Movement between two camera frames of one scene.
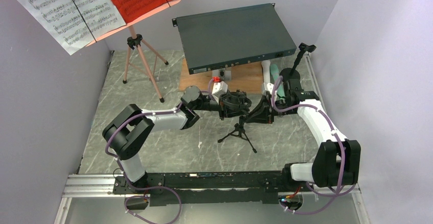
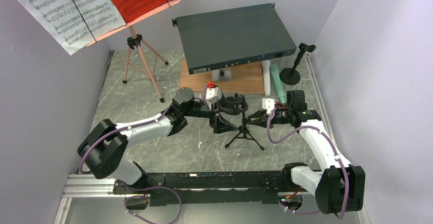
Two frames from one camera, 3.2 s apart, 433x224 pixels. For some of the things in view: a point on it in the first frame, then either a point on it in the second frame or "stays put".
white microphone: x=266 y=65 stays put
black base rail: x=260 y=187 stays put
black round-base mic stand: x=292 y=73 stays put
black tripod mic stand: x=239 y=132 → x=236 y=105
